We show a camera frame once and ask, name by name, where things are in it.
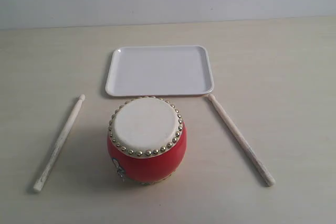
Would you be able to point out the white drumstick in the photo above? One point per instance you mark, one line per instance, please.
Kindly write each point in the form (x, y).
(40, 181)
(247, 149)

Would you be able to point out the white rectangular tray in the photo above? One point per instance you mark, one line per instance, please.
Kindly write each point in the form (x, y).
(159, 70)

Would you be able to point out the red small drum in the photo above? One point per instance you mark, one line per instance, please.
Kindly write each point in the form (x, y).
(147, 139)

